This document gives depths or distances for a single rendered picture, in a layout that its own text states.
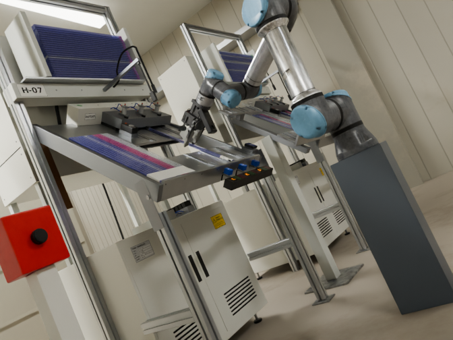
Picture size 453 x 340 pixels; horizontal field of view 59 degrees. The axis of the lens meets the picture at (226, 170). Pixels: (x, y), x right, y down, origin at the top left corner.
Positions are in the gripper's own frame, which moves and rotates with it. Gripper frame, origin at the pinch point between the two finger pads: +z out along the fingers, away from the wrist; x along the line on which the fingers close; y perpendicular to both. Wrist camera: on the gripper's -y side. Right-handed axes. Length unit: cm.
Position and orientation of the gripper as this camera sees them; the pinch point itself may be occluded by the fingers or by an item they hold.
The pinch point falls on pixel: (190, 144)
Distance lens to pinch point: 184.8
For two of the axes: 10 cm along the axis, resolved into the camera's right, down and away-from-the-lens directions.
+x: -5.5, 1.6, -8.2
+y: -7.4, -5.6, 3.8
